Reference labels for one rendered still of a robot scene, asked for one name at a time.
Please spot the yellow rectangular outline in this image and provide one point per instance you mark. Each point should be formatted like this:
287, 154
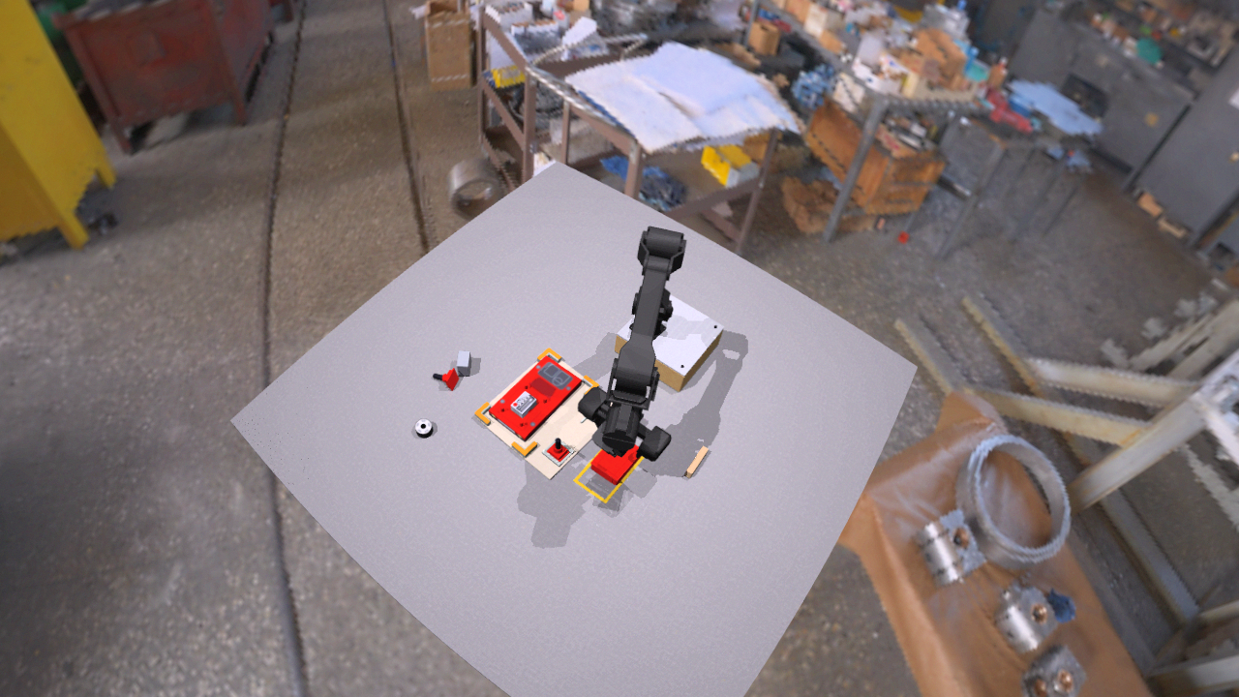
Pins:
583, 486

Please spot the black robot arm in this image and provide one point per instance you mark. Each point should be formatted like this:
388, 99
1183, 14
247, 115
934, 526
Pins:
661, 253

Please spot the tan wooden bar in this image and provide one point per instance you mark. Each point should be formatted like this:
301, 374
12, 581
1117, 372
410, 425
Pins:
696, 462

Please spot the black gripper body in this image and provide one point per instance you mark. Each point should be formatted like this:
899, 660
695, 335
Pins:
654, 441

